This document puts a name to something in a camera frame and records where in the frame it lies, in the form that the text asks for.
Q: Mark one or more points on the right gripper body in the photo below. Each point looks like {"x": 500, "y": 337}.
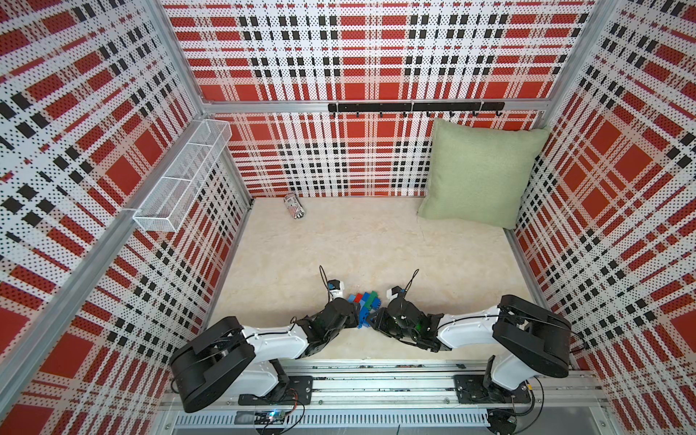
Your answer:
{"x": 385, "y": 325}

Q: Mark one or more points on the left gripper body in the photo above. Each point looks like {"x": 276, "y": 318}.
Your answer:
{"x": 352, "y": 322}

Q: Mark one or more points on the green lego brick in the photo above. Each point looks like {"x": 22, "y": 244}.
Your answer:
{"x": 367, "y": 300}

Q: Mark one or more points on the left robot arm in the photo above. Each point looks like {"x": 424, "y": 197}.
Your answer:
{"x": 231, "y": 358}

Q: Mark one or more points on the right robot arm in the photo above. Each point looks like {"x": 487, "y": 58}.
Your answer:
{"x": 536, "y": 341}

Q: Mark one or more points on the metal can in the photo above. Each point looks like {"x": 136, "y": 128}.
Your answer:
{"x": 294, "y": 206}

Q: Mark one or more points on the green circuit board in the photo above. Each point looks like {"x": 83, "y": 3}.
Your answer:
{"x": 268, "y": 418}

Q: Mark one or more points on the green pillow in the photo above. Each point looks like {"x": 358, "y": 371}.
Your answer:
{"x": 479, "y": 174}

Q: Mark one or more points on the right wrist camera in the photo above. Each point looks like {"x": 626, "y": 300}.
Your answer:
{"x": 395, "y": 292}

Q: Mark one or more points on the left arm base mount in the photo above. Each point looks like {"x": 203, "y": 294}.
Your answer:
{"x": 289, "y": 390}

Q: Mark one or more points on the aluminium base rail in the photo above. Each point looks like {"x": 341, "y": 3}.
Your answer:
{"x": 403, "y": 397}

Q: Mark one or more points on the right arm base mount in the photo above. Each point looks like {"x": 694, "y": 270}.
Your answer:
{"x": 471, "y": 388}

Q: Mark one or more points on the black hook rail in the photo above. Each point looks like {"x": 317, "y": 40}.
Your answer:
{"x": 466, "y": 106}

